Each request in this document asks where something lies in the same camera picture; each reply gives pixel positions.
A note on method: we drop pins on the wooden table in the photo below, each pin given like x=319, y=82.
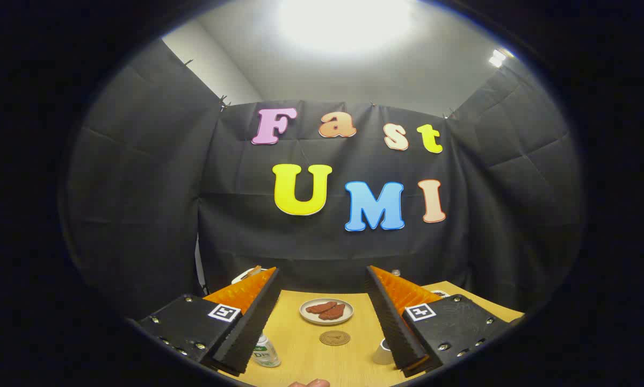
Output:
x=348, y=365

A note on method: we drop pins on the white juice bottle green label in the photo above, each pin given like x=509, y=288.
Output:
x=266, y=352

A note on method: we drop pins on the white toaster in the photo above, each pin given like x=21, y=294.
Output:
x=241, y=277

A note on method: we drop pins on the brown meat slice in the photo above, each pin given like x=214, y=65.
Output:
x=333, y=312
x=322, y=307

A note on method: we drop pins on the white round plate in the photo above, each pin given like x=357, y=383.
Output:
x=308, y=316

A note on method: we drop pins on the ceiling light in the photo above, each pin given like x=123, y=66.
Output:
x=497, y=57

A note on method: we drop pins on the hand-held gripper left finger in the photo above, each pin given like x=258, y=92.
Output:
x=254, y=322

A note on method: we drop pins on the black backdrop cloth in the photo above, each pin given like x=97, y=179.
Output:
x=322, y=247

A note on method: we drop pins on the bread slice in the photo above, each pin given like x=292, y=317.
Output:
x=255, y=271

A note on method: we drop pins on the white divided bean dish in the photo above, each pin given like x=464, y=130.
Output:
x=440, y=293

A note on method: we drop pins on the round cork coaster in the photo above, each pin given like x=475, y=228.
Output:
x=334, y=337

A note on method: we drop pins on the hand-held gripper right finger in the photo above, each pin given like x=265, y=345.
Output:
x=391, y=322

